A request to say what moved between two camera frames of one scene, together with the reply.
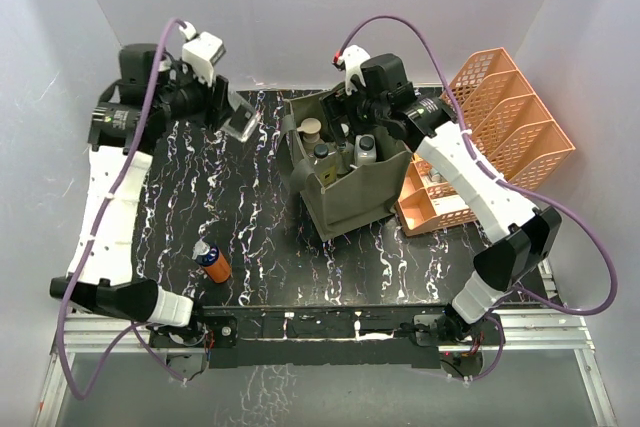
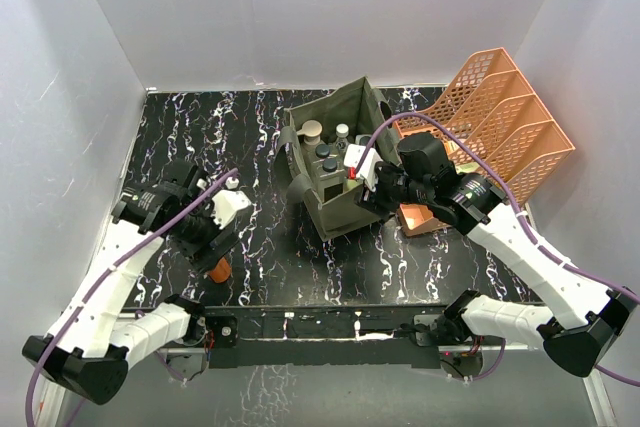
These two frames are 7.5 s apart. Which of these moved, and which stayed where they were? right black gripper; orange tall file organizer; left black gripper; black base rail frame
Moved: left black gripper; right black gripper
Stayed: black base rail frame; orange tall file organizer
